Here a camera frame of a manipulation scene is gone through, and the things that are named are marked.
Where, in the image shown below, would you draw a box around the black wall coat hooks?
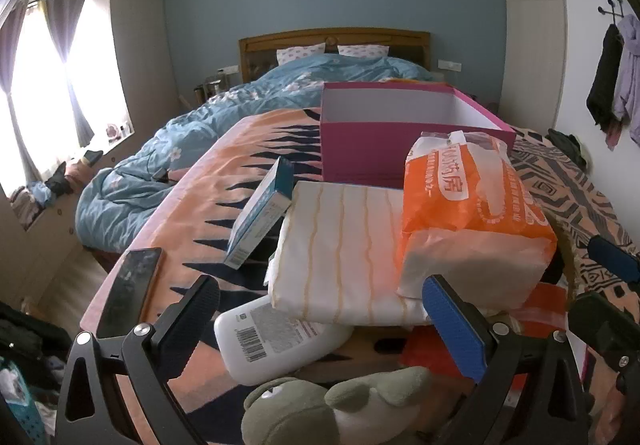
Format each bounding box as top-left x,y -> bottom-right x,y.
597,0 -> 636,20

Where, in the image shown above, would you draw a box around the peach patterned blanket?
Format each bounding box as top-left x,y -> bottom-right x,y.
80,105 -> 640,445

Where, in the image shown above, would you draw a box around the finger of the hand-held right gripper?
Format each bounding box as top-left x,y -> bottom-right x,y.
567,292 -> 640,396
586,235 -> 640,286

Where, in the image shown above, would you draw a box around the beige window seat cabinet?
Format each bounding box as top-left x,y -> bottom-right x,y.
0,185 -> 87,308

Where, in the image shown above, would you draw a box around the teal dotted cloth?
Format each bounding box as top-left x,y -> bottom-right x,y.
0,360 -> 57,445

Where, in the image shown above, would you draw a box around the blue floral duvet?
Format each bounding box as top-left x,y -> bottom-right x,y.
75,54 -> 436,251

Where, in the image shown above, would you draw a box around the pink garment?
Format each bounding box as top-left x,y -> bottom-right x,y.
602,120 -> 623,150

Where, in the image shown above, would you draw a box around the black jacket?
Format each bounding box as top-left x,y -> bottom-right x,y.
586,24 -> 626,133

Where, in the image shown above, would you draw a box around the pile of clothes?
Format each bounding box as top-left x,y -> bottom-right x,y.
10,150 -> 104,220

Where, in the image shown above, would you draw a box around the dark clothes heap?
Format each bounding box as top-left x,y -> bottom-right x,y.
0,300 -> 71,376

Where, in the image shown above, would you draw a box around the black smartphone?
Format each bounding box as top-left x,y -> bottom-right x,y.
95,247 -> 164,340

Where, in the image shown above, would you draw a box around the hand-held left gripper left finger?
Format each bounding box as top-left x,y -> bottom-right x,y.
54,274 -> 221,445

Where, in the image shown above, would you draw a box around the orange tissue pack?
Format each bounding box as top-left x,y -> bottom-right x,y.
397,130 -> 558,300

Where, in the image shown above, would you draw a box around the beige wardrobe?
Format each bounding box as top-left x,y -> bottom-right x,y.
500,0 -> 569,130

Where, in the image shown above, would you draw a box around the white dotted pillow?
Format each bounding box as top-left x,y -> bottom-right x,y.
337,44 -> 390,60
276,45 -> 326,66

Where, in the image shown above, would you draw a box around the white striped fabric pouch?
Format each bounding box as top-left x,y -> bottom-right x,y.
265,181 -> 436,328

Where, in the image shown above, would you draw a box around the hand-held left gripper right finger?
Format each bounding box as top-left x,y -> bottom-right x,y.
421,274 -> 591,445

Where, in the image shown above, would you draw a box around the grey-green plush toy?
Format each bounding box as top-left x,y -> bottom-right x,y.
241,366 -> 481,445

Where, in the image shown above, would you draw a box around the wooden headboard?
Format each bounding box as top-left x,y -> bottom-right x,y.
238,28 -> 433,86

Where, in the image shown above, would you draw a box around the white plastic bottle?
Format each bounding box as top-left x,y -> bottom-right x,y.
214,295 -> 356,387

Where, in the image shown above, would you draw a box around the blue and white carton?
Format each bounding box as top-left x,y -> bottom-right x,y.
223,156 -> 296,270

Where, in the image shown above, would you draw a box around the grey curtain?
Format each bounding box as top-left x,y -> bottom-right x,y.
0,0 -> 40,186
42,0 -> 97,148

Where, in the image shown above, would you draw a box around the black bag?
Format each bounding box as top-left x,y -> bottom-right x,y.
547,127 -> 590,170

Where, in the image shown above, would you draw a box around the pink cardboard box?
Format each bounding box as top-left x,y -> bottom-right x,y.
319,81 -> 517,190

